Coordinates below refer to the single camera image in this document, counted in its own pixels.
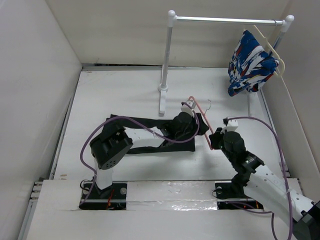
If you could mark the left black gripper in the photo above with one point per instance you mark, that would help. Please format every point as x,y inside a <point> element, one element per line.
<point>195,125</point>

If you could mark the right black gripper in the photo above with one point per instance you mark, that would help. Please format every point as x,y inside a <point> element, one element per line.
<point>215,137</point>

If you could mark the black trousers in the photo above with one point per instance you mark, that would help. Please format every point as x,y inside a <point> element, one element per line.
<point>144,135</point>

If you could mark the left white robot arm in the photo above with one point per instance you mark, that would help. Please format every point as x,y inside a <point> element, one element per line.
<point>105,160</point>

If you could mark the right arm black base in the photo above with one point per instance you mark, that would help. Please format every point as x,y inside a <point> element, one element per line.
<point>228,197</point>

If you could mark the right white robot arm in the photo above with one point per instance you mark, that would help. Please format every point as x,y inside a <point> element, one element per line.
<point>255,180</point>

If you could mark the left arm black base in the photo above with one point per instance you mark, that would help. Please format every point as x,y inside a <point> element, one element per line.
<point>113,198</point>

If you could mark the cream plastic hanger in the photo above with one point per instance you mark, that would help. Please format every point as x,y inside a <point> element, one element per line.
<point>281,66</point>

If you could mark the blue white patterned garment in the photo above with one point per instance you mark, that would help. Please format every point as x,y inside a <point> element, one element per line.
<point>250,66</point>

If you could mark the white metal clothes rack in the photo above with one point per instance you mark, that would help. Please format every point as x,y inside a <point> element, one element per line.
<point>172,18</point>

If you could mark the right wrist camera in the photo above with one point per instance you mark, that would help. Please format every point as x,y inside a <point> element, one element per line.
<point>230,125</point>

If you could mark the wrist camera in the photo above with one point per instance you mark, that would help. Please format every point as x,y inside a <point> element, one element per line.
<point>230,125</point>
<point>188,107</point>

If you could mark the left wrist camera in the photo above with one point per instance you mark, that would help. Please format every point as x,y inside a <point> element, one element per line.
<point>188,107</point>

